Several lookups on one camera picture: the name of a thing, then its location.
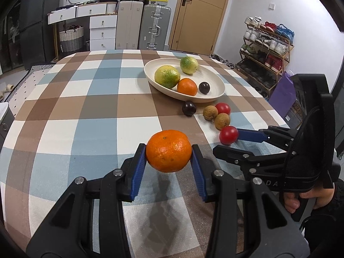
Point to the pale yellow-green round fruit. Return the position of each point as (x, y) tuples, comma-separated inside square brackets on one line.
[(189, 65)]

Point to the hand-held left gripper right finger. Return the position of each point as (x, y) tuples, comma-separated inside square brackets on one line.
[(199, 173)]

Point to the person's right hand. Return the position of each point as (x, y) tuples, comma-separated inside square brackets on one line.
[(291, 203)]

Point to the patterned doormat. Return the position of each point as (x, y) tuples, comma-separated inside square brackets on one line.
[(295, 111)]

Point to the white drawer dresser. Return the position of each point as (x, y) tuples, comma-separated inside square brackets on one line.
[(103, 32)]

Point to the dark purple plum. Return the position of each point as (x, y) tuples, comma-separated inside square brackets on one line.
[(189, 108), (204, 88)]

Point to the orange mandarin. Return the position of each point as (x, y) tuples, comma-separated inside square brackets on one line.
[(187, 86), (168, 150)]

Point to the white wall switch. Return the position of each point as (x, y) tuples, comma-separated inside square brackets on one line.
[(272, 6)]

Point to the person's right forearm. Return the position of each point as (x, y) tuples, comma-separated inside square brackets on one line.
[(322, 233)]

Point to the white grey side cabinet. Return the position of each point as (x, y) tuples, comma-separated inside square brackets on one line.
[(4, 121)]

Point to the cream round plate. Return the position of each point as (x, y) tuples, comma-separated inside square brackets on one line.
[(215, 86)]

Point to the wooden shoe rack with shoes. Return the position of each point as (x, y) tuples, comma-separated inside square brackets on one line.
[(271, 44)]

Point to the dotted floor mat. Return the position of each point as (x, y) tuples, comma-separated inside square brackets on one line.
[(24, 83)]

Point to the glass door wardrobe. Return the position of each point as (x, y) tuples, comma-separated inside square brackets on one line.
[(12, 37)]

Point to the purple bag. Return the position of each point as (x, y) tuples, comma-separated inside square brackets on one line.
[(282, 96)]

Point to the wicker laundry basket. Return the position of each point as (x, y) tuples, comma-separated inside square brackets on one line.
[(71, 39)]

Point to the yellow black shoe box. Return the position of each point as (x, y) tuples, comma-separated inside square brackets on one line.
[(158, 0)]

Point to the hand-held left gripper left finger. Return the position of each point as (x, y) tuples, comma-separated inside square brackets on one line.
[(138, 170)]

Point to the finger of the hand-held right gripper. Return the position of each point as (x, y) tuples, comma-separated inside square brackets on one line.
[(250, 135), (233, 156)]

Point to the pile of loose shoes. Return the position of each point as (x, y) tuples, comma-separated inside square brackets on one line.
[(220, 59)]

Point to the large green citrus fruit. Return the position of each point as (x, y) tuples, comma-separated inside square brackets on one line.
[(167, 76)]

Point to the wooden door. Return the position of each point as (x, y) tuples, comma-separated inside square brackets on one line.
[(201, 18)]

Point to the silver suitcase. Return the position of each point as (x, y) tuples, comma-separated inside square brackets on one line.
[(154, 27)]

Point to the brown longan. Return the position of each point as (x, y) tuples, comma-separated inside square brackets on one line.
[(222, 121), (210, 112)]

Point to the red tomato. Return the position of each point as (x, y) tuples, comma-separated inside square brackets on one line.
[(228, 135), (223, 108)]

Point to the beige suitcase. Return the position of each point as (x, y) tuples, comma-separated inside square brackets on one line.
[(129, 25)]

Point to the black refrigerator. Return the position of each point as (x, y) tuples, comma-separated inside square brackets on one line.
[(40, 18)]

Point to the beige slipper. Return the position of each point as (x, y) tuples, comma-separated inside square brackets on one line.
[(9, 87)]

